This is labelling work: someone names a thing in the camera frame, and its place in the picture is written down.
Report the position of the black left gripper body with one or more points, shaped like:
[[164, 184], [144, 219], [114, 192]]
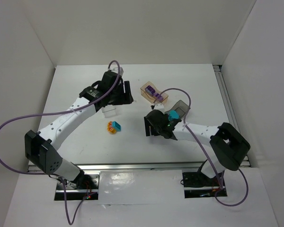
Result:
[[124, 95]]

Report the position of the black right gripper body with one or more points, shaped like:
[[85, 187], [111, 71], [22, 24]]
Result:
[[149, 125]]

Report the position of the teal rounded lego brick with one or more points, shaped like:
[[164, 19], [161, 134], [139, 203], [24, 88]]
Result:
[[172, 114]]

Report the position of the purple rounded lego brick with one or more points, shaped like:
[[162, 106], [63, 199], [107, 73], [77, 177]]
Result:
[[150, 90]]

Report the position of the dark grey translucent container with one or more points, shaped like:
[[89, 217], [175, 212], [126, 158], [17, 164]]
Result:
[[181, 108]]

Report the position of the purple square lego brick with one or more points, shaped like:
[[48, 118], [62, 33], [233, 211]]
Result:
[[158, 97]]

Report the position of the teal rectangular lego brick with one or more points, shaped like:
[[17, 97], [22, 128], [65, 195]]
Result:
[[116, 126]]

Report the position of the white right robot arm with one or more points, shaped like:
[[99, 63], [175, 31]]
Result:
[[224, 147]]

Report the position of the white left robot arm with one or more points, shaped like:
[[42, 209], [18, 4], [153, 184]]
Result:
[[41, 148]]

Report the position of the clear plastic container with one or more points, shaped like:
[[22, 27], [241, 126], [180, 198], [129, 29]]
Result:
[[109, 111]]

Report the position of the orange translucent plastic container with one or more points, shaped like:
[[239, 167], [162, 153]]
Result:
[[150, 98]]

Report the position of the orange rounded lego brick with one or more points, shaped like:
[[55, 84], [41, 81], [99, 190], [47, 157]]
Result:
[[110, 128]]

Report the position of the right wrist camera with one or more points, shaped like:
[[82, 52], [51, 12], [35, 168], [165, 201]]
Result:
[[158, 106]]

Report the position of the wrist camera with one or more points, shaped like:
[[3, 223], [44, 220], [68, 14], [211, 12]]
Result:
[[158, 106], [117, 70]]

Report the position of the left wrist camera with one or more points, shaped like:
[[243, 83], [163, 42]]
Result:
[[117, 70]]

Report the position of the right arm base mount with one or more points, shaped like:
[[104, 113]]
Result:
[[197, 185]]

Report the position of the right aluminium side rail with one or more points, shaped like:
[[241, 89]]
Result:
[[229, 104]]

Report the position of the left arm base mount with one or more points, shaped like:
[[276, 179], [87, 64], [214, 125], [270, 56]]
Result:
[[88, 188]]

